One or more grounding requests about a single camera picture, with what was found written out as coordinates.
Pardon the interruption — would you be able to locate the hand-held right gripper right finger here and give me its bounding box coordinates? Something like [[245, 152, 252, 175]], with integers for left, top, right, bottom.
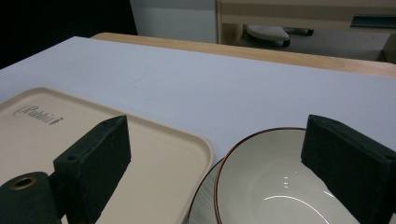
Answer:
[[300, 114, 396, 224]]

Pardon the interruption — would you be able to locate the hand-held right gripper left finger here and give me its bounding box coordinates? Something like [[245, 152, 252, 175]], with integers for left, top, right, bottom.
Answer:
[[52, 115, 132, 224]]

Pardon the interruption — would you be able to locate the beige plastic tray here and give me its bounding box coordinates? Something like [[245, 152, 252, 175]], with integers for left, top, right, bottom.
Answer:
[[0, 87, 215, 224]]

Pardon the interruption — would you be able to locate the cream bowl with brown rim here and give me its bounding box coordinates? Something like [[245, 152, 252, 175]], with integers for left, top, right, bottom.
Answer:
[[214, 126, 363, 224]]

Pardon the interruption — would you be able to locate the grey ribbed plate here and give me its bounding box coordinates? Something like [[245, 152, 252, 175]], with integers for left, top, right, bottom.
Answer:
[[186, 158, 225, 224]]

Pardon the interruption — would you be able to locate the wooden table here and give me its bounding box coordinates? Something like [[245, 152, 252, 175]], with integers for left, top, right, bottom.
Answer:
[[91, 32, 396, 78]]

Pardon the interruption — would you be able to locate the white chair base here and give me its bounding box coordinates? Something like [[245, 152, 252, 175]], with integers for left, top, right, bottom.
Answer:
[[245, 24, 315, 49]]

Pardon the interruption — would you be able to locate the wooden shelf unit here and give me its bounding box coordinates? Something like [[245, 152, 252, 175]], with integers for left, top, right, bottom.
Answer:
[[216, 0, 396, 64]]

